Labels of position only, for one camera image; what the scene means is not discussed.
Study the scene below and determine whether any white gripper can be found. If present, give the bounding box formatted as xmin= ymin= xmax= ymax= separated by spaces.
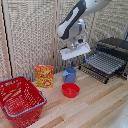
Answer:
xmin=59 ymin=42 xmax=92 ymax=69

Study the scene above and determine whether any blue mug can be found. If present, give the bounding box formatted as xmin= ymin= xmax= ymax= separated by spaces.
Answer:
xmin=62 ymin=67 xmax=78 ymax=84

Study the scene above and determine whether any metal wire oven tray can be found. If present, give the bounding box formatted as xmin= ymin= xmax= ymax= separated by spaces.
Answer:
xmin=85 ymin=51 xmax=127 ymax=75

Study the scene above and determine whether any black toaster oven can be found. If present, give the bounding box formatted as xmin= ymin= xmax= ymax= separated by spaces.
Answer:
xmin=95 ymin=37 xmax=128 ymax=80

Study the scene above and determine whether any red plastic bowl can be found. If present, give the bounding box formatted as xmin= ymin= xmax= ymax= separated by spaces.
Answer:
xmin=61 ymin=82 xmax=81 ymax=99

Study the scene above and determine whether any yellow red food box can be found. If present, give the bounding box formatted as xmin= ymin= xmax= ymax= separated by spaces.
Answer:
xmin=34 ymin=64 xmax=55 ymax=89

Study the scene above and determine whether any beige woven folding screen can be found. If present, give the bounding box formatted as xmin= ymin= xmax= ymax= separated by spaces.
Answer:
xmin=0 ymin=0 xmax=128 ymax=82

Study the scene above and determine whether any red plastic shopping basket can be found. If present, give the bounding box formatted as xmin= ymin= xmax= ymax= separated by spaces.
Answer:
xmin=0 ymin=75 xmax=48 ymax=128

